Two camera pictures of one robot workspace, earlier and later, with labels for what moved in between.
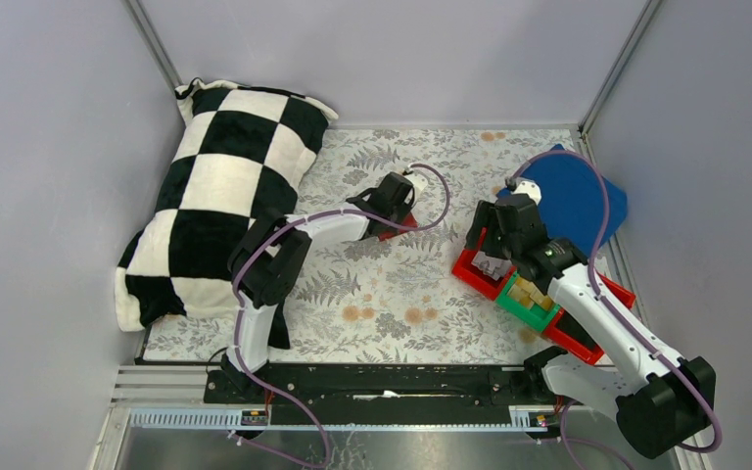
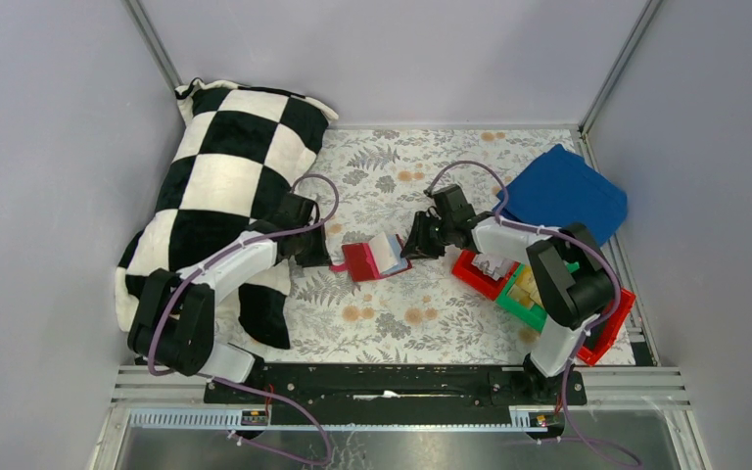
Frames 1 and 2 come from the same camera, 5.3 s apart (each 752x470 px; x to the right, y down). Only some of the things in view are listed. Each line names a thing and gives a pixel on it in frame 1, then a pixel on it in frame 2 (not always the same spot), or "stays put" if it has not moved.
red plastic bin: [475, 277] stays put
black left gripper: [385, 211] -> [314, 250]
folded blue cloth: [578, 201] stays put
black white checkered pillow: [239, 155] stays put
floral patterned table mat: [398, 300] stays put
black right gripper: [492, 235] -> [425, 235]
